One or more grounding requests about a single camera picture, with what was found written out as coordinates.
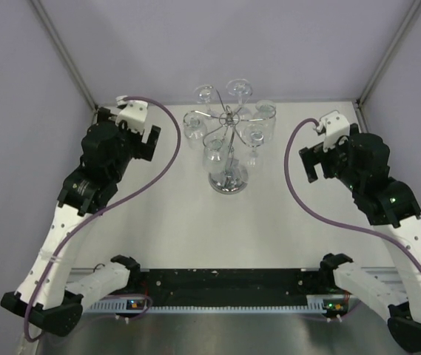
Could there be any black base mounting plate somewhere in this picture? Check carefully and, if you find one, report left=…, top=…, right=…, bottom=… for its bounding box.
left=128, top=268, right=366, bottom=308

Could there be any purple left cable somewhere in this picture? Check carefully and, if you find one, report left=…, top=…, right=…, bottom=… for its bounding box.
left=23, top=95, right=181, bottom=342

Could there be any chrome wine glass rack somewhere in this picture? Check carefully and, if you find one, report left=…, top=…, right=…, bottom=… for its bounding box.
left=191, top=89, right=257, bottom=195

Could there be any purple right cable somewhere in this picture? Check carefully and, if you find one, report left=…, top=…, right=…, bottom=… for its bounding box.
left=283, top=118, right=421, bottom=322

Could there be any clear ribbed glass tumbler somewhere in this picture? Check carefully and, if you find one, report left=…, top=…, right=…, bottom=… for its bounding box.
left=253, top=100, right=277, bottom=143

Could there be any right controller board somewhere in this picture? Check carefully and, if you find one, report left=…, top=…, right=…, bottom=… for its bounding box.
left=306, top=294, right=350, bottom=317

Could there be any purple cable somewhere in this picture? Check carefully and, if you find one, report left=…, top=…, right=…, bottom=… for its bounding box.
left=283, top=118, right=421, bottom=322
left=23, top=95, right=181, bottom=342

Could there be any left controller board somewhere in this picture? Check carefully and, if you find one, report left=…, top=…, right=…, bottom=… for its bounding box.
left=84, top=294, right=152, bottom=314

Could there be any controller board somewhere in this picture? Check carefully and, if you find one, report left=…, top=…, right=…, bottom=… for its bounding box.
left=84, top=294, right=152, bottom=314
left=306, top=294, right=350, bottom=317

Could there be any etched clear wine glass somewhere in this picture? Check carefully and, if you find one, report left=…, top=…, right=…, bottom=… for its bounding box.
left=226, top=78, right=253, bottom=120

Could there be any aluminium frame rail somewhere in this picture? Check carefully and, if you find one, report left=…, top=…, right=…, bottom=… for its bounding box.
left=32, top=264, right=421, bottom=302

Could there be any tall clear wine glass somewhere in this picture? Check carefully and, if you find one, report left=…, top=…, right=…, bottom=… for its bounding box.
left=194, top=84, right=217, bottom=117

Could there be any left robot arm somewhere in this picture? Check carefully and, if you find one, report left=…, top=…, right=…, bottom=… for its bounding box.
left=0, top=101, right=161, bottom=337

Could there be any small clear wine glass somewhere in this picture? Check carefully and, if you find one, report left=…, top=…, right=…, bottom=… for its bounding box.
left=202, top=136, right=229, bottom=174

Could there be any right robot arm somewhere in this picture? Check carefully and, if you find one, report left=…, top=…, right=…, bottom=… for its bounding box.
left=299, top=121, right=421, bottom=353

